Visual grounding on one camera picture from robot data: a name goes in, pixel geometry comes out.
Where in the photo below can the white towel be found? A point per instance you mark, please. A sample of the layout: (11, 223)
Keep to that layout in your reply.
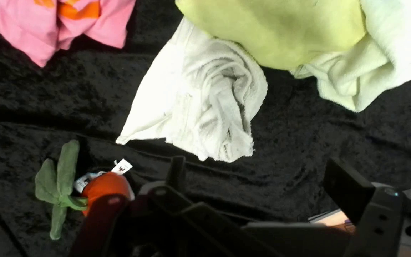
(198, 94)

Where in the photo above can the pale yellow cloth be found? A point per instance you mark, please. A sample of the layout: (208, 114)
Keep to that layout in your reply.
(378, 61)

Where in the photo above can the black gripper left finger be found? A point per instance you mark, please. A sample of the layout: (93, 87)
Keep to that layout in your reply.
(176, 174)

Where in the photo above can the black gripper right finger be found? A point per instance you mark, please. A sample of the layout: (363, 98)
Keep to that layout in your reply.
(347, 187)

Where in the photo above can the yellow-green towel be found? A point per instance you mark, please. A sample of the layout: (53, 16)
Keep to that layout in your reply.
(280, 33)

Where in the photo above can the black velvet table cloth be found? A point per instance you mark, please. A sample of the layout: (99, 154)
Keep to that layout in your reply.
(86, 91)

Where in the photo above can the pink shirt with orange print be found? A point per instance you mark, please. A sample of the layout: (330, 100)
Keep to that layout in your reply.
(41, 27)

